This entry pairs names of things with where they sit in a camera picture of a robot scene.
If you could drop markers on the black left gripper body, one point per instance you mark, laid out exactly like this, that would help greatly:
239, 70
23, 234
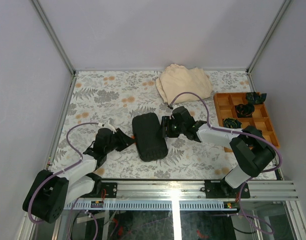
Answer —
113, 146

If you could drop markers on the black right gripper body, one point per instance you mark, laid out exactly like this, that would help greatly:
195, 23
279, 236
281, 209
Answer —
175, 130

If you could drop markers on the dark green tool case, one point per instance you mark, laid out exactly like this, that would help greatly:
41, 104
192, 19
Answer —
150, 145

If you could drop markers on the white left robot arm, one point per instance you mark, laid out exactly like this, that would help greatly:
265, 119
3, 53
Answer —
51, 192

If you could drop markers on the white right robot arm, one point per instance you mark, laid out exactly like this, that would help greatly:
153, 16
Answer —
252, 152

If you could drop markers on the cream cloth bag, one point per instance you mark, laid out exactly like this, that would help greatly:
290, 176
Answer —
176, 83

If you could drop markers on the floral table mat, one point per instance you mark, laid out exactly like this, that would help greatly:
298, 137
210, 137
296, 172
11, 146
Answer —
122, 95

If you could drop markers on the orange compartment tray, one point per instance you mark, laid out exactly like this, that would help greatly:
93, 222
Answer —
225, 108

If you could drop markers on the dark tape roll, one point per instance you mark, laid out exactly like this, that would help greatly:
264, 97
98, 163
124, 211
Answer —
256, 98
244, 110
232, 123

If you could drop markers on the dark tape roll top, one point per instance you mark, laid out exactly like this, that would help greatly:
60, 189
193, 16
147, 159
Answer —
256, 98

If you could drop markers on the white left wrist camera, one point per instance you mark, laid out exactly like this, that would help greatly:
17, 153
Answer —
108, 125

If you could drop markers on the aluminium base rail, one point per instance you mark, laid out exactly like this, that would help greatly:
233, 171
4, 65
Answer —
186, 195

